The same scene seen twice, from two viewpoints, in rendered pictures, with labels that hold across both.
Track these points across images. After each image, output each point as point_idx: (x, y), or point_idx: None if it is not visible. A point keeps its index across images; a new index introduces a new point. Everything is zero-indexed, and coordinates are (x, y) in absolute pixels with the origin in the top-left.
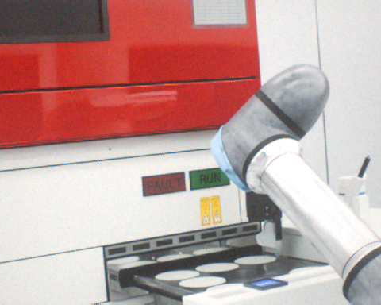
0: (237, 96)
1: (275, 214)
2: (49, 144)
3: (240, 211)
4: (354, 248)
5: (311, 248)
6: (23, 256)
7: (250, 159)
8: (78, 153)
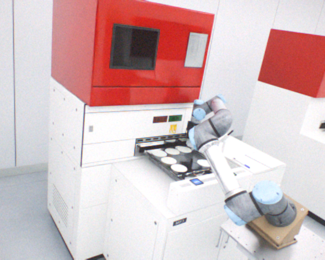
0: (192, 92)
1: None
2: None
3: (182, 129)
4: (232, 188)
5: None
6: (109, 141)
7: (202, 144)
8: (134, 107)
